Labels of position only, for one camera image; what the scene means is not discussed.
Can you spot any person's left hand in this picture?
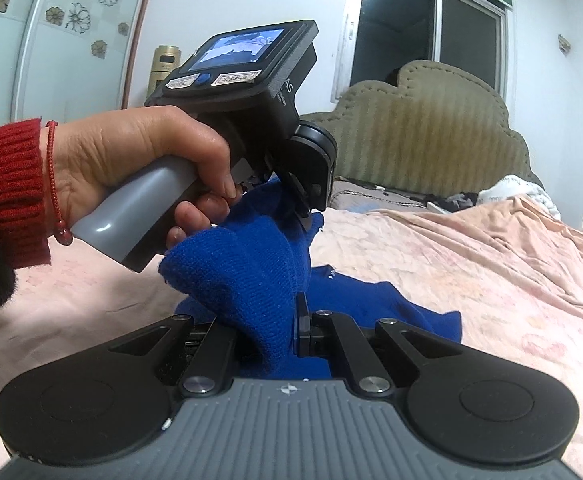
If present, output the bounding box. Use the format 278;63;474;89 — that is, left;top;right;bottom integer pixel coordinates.
51;104;244;252

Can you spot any dark cloth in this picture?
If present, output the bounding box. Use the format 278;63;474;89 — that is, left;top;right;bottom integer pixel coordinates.
426;191;479;211

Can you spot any white knit cloth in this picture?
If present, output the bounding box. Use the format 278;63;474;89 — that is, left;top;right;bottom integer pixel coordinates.
476;174;562;221

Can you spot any gold tower fan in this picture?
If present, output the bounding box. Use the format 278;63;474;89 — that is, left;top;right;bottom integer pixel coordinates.
146;45;197;98

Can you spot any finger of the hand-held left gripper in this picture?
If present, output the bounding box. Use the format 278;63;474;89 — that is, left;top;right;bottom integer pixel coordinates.
284;180;323;234

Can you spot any dark sliding window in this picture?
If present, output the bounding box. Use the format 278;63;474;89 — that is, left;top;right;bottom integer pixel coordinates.
331;0;515;106

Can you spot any pink bed sheet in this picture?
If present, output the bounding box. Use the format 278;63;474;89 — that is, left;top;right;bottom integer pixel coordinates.
0;195;583;480

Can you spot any olive padded headboard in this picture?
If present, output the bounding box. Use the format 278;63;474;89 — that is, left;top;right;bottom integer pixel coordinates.
301;60;545;201

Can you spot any person's left forearm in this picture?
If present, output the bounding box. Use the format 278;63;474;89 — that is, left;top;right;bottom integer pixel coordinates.
0;90;54;318

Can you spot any blue knit sweater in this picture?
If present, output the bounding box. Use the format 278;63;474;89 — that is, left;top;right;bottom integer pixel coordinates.
158;177;463;381

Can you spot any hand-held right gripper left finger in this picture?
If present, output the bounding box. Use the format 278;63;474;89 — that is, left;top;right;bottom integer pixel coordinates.
106;314;238;398

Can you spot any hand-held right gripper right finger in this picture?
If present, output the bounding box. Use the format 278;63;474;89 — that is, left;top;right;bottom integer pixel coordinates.
294;292;465;396

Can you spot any floral sliding wardrobe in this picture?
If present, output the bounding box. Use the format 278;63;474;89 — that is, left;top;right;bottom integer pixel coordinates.
0;0;159;133

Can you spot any red string bracelet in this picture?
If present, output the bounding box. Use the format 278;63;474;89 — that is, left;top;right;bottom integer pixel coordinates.
44;120;74;246

